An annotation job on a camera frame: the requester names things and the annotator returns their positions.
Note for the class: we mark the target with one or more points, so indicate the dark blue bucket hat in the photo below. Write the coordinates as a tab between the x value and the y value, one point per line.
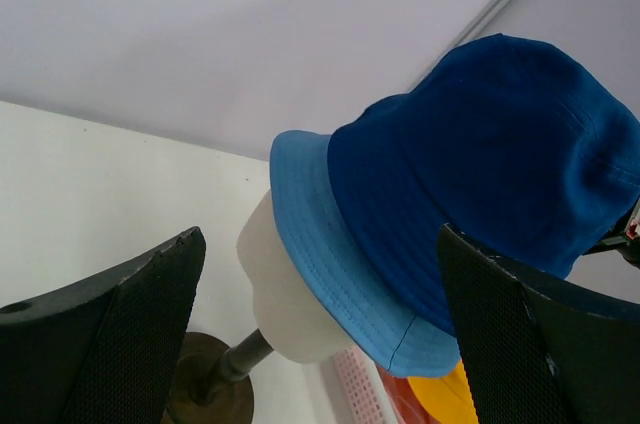
508	139

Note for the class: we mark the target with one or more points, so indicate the light blue bucket hat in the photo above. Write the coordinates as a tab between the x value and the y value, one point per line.
335	270

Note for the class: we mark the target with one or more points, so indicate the mannequin head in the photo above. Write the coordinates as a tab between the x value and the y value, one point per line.
212	383

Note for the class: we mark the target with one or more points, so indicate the pink bucket hat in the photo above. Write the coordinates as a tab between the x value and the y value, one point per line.
404	402

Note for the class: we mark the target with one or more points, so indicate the yellow bucket hat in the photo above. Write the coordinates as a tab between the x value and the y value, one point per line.
447	399

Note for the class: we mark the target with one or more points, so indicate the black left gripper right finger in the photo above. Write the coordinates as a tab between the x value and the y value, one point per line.
536	348

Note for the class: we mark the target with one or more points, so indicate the white plastic basket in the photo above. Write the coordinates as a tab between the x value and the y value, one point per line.
363	388

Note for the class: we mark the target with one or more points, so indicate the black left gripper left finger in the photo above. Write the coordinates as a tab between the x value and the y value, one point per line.
103	349

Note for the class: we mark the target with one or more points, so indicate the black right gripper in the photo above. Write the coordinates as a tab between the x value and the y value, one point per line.
623	237

